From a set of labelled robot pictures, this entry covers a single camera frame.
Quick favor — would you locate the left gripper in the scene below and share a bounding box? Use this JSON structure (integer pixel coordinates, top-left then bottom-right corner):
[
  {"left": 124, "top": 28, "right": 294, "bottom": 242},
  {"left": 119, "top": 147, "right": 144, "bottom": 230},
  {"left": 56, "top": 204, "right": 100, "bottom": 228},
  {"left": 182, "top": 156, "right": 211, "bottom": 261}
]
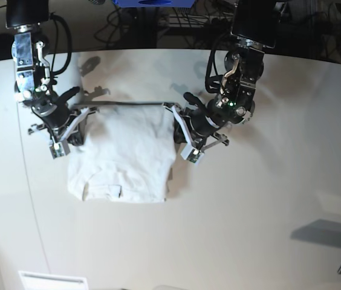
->
[{"left": 174, "top": 92, "right": 237, "bottom": 144}]

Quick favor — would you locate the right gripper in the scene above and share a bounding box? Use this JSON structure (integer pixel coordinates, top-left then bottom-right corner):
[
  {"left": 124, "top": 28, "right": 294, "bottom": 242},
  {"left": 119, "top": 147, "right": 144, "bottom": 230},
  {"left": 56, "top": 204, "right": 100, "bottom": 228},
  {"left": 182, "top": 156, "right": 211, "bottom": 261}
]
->
[{"left": 31, "top": 86, "right": 86, "bottom": 146}]

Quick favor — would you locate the white T-shirt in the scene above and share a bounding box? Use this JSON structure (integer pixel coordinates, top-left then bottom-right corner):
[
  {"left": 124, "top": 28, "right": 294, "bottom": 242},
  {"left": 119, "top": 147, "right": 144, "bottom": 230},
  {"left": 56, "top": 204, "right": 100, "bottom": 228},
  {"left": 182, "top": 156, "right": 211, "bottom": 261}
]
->
[{"left": 67, "top": 106, "right": 176, "bottom": 203}]

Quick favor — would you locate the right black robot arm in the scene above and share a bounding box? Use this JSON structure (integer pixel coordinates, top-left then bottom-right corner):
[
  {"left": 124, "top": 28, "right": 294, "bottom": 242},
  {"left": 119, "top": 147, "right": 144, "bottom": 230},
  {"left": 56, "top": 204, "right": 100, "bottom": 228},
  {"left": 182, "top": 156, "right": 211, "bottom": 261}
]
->
[{"left": 6, "top": 1, "right": 85, "bottom": 150}]

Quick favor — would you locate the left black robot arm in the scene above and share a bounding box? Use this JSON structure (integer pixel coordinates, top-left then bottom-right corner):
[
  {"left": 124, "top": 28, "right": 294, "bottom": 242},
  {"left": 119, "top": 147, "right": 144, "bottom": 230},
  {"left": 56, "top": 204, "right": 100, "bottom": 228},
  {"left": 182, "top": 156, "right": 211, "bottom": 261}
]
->
[{"left": 181, "top": 1, "right": 281, "bottom": 146}]

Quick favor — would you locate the blue box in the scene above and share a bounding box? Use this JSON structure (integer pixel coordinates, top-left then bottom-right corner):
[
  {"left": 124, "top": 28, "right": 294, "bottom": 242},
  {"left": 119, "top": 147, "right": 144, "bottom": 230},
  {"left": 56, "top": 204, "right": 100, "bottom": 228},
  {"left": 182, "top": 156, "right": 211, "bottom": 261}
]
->
[{"left": 113, "top": 0, "right": 195, "bottom": 8}]

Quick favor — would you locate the white paper sheet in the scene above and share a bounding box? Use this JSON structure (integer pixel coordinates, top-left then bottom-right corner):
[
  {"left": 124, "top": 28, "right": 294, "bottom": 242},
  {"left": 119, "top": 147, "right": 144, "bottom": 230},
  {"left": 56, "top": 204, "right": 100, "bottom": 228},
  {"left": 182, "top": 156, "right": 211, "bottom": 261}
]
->
[{"left": 18, "top": 271, "right": 89, "bottom": 290}]

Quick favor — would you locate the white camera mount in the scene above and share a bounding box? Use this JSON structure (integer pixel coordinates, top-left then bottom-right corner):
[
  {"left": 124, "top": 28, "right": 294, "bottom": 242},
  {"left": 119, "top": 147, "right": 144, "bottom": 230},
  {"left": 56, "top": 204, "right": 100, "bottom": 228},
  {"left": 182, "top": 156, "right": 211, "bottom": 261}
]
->
[
  {"left": 27, "top": 106, "right": 99, "bottom": 160},
  {"left": 161, "top": 101, "right": 230, "bottom": 166}
]

